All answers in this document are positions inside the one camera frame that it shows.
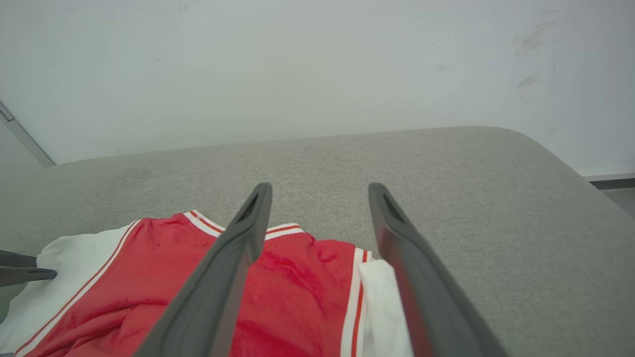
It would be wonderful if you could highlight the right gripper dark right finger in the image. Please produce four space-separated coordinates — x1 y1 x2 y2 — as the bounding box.
368 182 508 357

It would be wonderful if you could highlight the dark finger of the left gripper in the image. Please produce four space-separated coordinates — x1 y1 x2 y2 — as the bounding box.
0 267 58 288
0 250 38 269

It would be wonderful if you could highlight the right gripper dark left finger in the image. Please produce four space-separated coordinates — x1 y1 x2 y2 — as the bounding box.
135 182 274 357

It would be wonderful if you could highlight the red and white sports jersey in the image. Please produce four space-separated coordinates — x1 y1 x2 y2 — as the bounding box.
0 210 415 357

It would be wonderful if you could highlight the dark grey baseboard strip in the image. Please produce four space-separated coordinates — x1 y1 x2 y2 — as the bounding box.
585 174 635 190

